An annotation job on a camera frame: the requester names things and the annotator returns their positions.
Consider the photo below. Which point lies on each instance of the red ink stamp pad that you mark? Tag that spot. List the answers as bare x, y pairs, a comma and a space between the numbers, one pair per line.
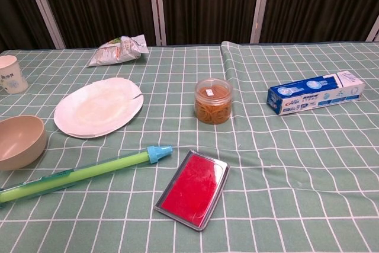
192, 190

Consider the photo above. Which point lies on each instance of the green and blue water squirter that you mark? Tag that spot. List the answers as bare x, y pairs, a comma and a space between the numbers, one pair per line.
89, 171

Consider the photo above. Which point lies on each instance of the crumpled silver snack bag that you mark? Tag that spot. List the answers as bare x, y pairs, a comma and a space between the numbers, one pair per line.
115, 53

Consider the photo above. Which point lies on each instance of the white screen frame post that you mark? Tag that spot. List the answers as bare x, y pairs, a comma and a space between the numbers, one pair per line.
373, 30
261, 7
157, 7
44, 10

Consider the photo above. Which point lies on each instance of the white paper cup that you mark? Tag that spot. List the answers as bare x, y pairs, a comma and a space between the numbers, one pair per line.
12, 75

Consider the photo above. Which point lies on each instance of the white paper plate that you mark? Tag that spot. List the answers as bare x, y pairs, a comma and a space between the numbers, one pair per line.
97, 108

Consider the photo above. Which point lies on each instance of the small beige bowl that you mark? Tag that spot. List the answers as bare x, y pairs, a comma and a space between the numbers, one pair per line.
17, 143

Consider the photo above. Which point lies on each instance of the green checked tablecloth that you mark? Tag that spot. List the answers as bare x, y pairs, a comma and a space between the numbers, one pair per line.
296, 176

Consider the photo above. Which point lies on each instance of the clear jar of rubber bands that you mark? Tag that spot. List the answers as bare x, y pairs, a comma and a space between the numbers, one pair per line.
212, 105

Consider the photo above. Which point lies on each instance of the blue white toothpaste box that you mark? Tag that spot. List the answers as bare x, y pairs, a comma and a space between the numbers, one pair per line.
314, 96

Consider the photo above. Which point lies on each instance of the black curtain panel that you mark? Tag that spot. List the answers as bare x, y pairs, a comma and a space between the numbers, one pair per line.
210, 4
319, 1
100, 4
17, 10

